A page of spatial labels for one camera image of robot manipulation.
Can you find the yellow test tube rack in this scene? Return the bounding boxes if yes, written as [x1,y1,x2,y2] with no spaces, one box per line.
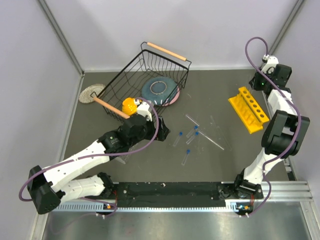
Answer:
[228,86,270,134]

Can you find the long glass test tube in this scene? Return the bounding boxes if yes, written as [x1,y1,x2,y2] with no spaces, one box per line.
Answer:
[198,129,225,151]

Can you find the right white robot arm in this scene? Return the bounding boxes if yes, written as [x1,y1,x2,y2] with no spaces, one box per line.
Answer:
[233,63,310,198]

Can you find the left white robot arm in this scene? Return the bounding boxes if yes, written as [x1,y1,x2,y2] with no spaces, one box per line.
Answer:
[26,114,170,215]

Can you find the blue capped tube far left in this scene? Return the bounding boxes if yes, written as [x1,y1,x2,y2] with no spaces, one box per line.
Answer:
[172,131,183,147]

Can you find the blue capped tube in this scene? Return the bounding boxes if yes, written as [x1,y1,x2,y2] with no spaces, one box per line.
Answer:
[186,125,198,138]
[181,149,191,166]
[172,131,183,147]
[186,131,199,145]

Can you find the yellow and brown bowl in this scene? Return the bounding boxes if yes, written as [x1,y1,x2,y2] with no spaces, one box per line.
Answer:
[122,97,140,116]

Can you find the blue capped tube lower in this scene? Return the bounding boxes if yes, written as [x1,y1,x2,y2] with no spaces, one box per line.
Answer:
[181,149,191,166]

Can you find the blue capped tube upper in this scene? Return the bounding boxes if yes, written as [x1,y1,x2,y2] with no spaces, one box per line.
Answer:
[186,125,198,138]

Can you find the blue capped tube middle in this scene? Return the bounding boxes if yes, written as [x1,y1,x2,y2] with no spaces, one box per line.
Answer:
[186,131,199,145]

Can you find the short glass test tube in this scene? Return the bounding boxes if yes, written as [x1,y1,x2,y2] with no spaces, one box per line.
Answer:
[185,114,200,126]

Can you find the clear acrylic tube rack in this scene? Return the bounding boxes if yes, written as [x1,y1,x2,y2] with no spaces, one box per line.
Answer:
[115,154,131,165]

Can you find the pink plate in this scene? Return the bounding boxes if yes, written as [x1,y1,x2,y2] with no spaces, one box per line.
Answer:
[161,87,180,107]

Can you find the blue ceramic plate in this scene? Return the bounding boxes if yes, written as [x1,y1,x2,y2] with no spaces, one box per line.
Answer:
[141,76,178,106]

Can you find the glass test tube right upper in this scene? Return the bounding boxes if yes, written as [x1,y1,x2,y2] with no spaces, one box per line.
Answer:
[210,115,218,129]

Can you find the glass test tube right lower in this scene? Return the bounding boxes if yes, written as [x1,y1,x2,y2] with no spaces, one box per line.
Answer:
[216,126,232,152]

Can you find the woven round coaster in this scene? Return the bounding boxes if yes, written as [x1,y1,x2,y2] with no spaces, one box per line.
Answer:
[78,83,106,104]

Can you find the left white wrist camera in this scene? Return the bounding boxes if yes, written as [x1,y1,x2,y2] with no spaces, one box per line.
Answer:
[133,98,153,122]

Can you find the black wire basket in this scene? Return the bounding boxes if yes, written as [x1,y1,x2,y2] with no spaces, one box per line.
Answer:
[88,41,192,115]

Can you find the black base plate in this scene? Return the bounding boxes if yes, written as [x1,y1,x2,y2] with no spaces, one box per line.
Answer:
[84,181,263,208]

